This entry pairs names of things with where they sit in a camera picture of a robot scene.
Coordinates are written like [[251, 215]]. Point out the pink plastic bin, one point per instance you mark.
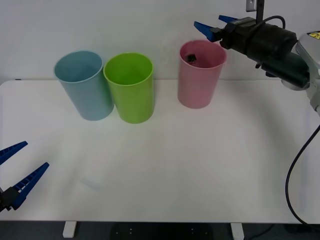
[[195, 87]]

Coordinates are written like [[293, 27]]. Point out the small bottle with black cap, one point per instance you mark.
[[192, 58]]

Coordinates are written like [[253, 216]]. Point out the green plastic bin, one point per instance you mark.
[[132, 105]]

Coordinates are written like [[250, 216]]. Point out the pale blue plastic bin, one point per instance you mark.
[[87, 100]]

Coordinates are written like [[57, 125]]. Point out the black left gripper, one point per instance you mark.
[[1, 201]]

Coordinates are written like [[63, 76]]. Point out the white table leg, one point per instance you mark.
[[69, 229], [237, 231]]

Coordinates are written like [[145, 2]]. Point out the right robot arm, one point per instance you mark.
[[275, 40]]

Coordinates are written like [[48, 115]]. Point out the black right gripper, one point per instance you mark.
[[237, 36]]

